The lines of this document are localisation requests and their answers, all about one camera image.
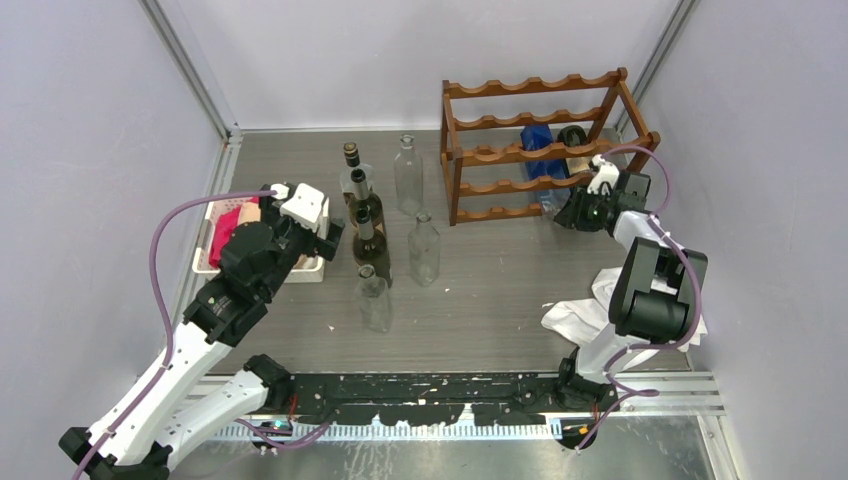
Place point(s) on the tall clear glass bottle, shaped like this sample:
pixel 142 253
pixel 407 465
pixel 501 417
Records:
pixel 408 174

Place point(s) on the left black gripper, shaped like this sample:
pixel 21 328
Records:
pixel 315 245

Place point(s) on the wooden wine rack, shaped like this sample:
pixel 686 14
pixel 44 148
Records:
pixel 454 158

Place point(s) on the white cloth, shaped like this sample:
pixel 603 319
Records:
pixel 581 321

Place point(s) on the clear glass bottle front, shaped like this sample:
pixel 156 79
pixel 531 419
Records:
pixel 373 300

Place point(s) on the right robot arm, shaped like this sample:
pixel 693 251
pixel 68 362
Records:
pixel 656 302

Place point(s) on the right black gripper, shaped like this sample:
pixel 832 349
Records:
pixel 572 215

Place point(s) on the clear whisky bottle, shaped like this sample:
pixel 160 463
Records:
pixel 353 162

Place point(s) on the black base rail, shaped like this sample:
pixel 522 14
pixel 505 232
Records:
pixel 425 399

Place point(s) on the green wine bottle front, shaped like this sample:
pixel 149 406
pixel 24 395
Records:
pixel 370 246

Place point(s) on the blue square glass bottle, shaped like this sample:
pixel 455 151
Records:
pixel 537 137

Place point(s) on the green wine bottle middle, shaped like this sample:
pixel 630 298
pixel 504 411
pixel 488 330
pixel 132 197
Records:
pixel 363 197

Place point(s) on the white plastic basket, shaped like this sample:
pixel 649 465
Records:
pixel 307 270

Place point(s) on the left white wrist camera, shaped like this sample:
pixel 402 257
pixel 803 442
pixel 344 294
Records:
pixel 305 204

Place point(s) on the beige folded cloth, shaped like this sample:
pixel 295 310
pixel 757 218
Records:
pixel 249 212

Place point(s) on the dark green wine bottle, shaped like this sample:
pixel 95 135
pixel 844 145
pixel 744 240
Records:
pixel 574 136

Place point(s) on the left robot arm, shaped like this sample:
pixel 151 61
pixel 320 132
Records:
pixel 147 435

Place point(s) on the red cloth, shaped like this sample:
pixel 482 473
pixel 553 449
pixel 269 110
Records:
pixel 224 228

